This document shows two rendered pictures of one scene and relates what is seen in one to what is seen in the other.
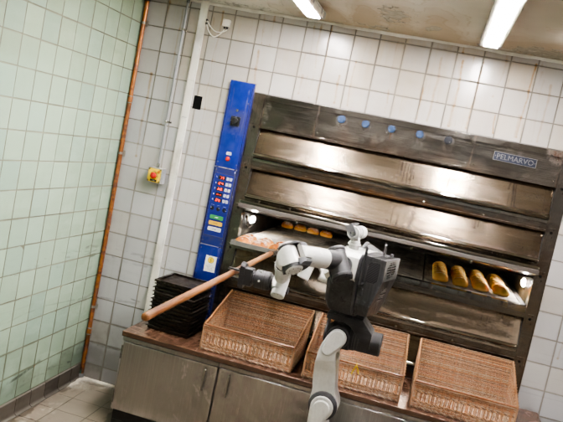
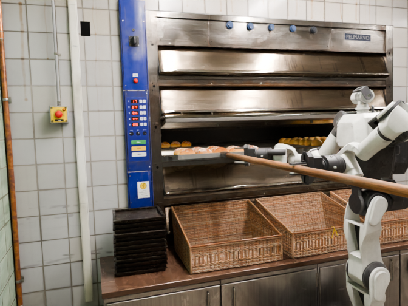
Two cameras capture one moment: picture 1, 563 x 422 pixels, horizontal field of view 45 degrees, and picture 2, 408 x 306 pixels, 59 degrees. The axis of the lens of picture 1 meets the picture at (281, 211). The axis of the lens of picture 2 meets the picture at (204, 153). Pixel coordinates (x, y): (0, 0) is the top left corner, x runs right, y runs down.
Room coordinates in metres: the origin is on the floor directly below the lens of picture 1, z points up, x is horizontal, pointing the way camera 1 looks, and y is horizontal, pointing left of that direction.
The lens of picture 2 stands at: (2.12, 1.12, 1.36)
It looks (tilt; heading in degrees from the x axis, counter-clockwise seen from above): 4 degrees down; 331
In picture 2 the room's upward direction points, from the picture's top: 2 degrees counter-clockwise
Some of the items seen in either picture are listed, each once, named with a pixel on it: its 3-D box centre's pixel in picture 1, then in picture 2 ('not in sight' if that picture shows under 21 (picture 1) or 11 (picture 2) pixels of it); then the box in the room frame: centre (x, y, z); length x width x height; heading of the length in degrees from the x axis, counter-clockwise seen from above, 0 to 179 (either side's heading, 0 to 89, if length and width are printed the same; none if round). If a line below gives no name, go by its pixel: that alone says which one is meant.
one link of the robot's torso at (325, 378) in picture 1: (330, 371); (367, 240); (3.26, -0.40, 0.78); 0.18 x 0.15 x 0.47; 168
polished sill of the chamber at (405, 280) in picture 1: (375, 272); (283, 152); (4.13, -0.64, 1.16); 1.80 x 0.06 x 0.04; 78
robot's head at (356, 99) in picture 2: (356, 234); (362, 99); (3.27, -0.38, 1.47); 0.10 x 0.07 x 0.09; 153
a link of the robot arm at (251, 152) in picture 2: not in sight; (255, 155); (3.75, -0.10, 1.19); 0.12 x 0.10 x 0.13; 43
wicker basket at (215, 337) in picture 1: (259, 328); (223, 231); (3.97, -0.01, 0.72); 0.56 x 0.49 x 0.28; 78
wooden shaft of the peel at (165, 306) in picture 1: (224, 276); (315, 172); (3.02, 0.19, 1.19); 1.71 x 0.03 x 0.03; 168
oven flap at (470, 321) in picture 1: (369, 295); (285, 171); (4.11, -0.64, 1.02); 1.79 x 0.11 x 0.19; 78
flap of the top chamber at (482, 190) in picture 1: (397, 171); (283, 62); (4.11, -0.64, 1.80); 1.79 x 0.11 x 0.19; 78
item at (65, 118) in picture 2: (156, 175); (59, 114); (4.37, 0.84, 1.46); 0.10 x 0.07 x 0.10; 78
